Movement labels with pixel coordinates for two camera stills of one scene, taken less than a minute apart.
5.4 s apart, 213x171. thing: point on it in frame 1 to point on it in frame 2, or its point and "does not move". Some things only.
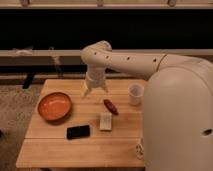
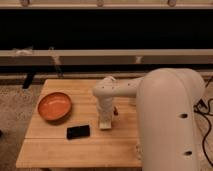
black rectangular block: (76, 132) does not move
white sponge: (105, 121) does not move
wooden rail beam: (74, 57) does not move
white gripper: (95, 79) to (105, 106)
